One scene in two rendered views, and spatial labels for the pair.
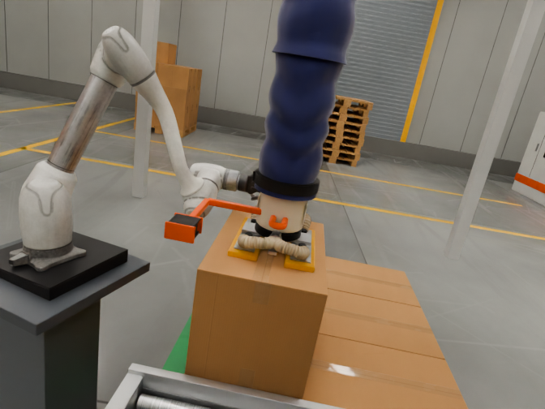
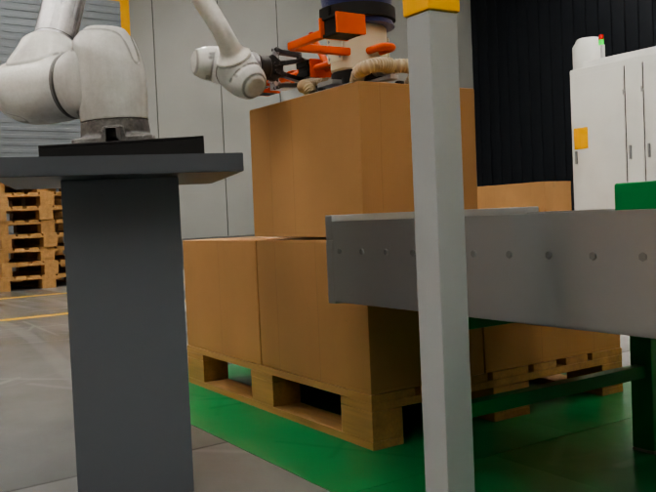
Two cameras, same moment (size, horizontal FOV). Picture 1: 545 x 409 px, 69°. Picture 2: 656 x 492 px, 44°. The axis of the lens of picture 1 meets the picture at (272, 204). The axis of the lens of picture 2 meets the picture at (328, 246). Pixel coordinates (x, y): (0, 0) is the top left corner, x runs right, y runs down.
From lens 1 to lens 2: 1.82 m
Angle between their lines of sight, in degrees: 38
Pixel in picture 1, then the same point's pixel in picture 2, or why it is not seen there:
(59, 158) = (65, 22)
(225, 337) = (397, 167)
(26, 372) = (143, 327)
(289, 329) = not seen: hidden behind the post
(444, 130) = (195, 207)
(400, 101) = not seen: hidden behind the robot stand
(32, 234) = (125, 92)
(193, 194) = (247, 60)
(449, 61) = (166, 98)
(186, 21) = not seen: outside the picture
